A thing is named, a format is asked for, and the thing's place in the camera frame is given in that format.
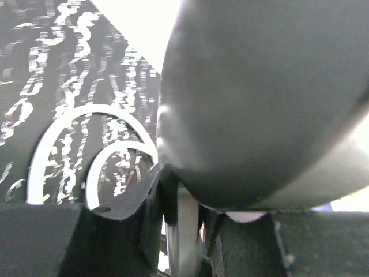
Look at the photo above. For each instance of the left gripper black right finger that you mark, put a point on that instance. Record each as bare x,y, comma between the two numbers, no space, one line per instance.
289,244

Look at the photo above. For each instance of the grey shower head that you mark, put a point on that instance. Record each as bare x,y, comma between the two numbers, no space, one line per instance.
263,108

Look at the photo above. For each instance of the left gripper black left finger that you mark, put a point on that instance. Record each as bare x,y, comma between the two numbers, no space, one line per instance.
119,238

